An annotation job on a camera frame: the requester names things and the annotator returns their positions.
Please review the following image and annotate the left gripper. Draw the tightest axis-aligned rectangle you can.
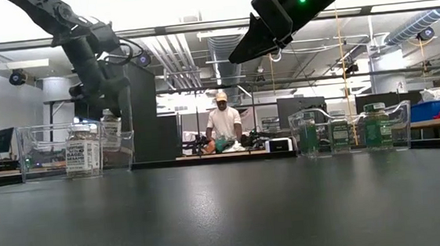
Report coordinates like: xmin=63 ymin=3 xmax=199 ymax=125
xmin=67 ymin=75 xmax=134 ymax=123

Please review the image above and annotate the white-lid bagel seasoning jar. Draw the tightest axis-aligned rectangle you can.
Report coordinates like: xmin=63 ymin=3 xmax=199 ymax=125
xmin=61 ymin=122 xmax=103 ymax=180
xmin=99 ymin=108 xmax=126 ymax=168
xmin=88 ymin=124 xmax=105 ymax=175

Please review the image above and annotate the green-lid glass spice jar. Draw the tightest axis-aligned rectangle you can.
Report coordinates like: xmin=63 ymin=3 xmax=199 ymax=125
xmin=361 ymin=101 xmax=395 ymax=154
xmin=296 ymin=110 xmax=321 ymax=159

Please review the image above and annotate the small green spice tin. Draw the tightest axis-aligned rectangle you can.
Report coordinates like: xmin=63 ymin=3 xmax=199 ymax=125
xmin=327 ymin=108 xmax=352 ymax=155

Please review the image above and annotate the black background desk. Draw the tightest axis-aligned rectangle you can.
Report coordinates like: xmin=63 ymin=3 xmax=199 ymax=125
xmin=42 ymin=95 xmax=89 ymax=143

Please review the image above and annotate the black divider panel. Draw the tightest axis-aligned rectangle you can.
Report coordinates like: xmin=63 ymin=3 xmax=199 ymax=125
xmin=120 ymin=57 xmax=184 ymax=165

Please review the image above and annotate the clear plastic bin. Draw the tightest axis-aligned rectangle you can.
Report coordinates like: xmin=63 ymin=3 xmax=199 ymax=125
xmin=285 ymin=99 xmax=415 ymax=161
xmin=14 ymin=117 xmax=138 ymax=183

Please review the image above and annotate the person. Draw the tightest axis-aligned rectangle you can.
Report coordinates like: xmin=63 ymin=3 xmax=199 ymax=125
xmin=202 ymin=89 xmax=245 ymax=154

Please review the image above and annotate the white and black device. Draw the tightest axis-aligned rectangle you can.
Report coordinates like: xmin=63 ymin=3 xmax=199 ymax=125
xmin=264 ymin=136 xmax=294 ymax=154

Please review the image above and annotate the teal object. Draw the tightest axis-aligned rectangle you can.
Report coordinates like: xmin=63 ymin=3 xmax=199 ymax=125
xmin=214 ymin=136 xmax=235 ymax=154

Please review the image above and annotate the small dark monitor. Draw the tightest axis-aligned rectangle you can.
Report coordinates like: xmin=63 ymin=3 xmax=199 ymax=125
xmin=0 ymin=127 xmax=17 ymax=154

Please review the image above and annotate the wooden background table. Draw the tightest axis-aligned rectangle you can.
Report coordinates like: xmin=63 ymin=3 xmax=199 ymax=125
xmin=174 ymin=147 xmax=270 ymax=163

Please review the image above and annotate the orange object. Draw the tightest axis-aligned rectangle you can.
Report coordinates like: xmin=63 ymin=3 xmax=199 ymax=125
xmin=202 ymin=140 xmax=218 ymax=155

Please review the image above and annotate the blue plastic tub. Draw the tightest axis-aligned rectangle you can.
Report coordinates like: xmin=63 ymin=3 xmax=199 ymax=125
xmin=409 ymin=99 xmax=440 ymax=124

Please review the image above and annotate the silver spiral ceiling duct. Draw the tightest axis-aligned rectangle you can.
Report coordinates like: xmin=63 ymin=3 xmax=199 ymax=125
xmin=382 ymin=7 xmax=440 ymax=47
xmin=207 ymin=33 xmax=251 ymax=99

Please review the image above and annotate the ceiling dome camera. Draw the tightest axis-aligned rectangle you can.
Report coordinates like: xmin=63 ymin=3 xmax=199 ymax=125
xmin=7 ymin=67 xmax=28 ymax=87
xmin=135 ymin=52 xmax=153 ymax=68
xmin=416 ymin=26 xmax=436 ymax=43

